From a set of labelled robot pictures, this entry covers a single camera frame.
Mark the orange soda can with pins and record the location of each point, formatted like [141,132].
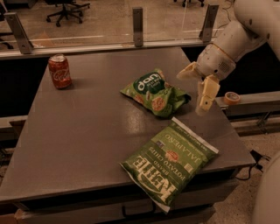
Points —
[59,71]

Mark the right metal bracket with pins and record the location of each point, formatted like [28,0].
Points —
[208,25]

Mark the middle metal bracket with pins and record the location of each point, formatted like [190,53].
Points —
[138,36]

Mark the roll of tape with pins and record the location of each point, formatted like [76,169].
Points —
[231,98]

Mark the black drawer handle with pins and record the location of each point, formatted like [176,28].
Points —
[135,209]

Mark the left metal bracket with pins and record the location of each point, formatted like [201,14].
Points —
[24,44]

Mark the green jalapeno chip bag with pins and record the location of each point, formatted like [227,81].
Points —
[168,162]

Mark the metal bracket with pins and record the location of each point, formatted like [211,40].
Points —
[24,44]
[138,36]
[208,25]

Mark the glass barrier panel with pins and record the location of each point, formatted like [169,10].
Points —
[108,24]

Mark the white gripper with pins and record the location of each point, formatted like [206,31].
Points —
[213,62]

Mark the black office chair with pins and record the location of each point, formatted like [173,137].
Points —
[69,9]

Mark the green rice chip bag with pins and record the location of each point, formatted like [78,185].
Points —
[156,94]

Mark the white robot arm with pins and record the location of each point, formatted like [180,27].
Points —
[256,23]

